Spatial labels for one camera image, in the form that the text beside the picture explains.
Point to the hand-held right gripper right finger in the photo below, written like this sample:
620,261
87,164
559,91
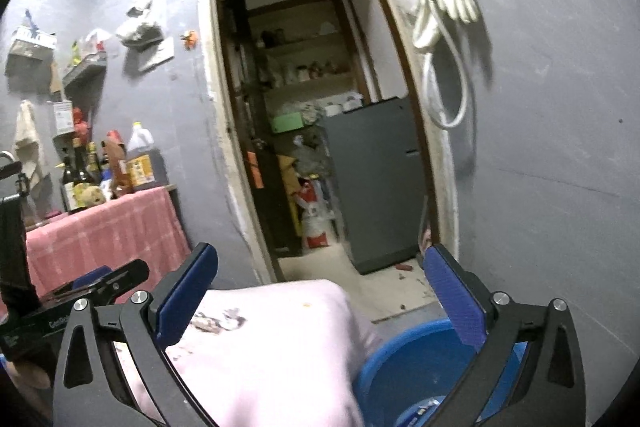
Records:
457,302

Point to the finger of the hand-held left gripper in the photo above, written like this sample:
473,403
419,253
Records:
127,274
92,277

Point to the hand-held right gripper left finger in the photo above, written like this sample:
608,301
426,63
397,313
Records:
185,299

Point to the blue plastic basin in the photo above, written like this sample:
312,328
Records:
410,357

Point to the torn white blue wrapper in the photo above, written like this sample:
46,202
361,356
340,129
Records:
420,411

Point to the person's left hand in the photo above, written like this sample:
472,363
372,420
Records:
30,372

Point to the red checked cloth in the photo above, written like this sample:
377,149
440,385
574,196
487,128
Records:
125,232

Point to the ginger root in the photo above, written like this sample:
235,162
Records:
92,197

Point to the light pink cloth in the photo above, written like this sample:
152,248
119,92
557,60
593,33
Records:
275,347

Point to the large cooking oil bottle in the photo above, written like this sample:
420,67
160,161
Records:
145,167

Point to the white hanging towel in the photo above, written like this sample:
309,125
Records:
29,142

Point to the red hanging object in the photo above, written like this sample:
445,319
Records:
81,124

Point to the metal utensil holder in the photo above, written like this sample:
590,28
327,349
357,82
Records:
62,117

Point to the white red sack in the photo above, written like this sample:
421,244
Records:
317,222

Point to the yellow bag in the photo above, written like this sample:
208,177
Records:
289,172

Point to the wooden spatula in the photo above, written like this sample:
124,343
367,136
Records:
56,82

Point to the green box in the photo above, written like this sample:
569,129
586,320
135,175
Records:
287,123

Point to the white plastic basket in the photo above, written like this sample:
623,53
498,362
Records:
30,52

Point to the green seasoning packet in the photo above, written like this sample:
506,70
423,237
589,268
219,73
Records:
76,53

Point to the hanging clear plastic bag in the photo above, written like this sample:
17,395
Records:
140,24

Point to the wooden storage shelf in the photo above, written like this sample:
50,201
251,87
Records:
310,82

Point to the wooden door frame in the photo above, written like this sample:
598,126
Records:
440,167

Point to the metal wall rack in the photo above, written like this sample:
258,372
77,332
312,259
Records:
85,69

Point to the white wall socket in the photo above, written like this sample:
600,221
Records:
156,55

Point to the orange wall hook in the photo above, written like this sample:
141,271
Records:
190,39

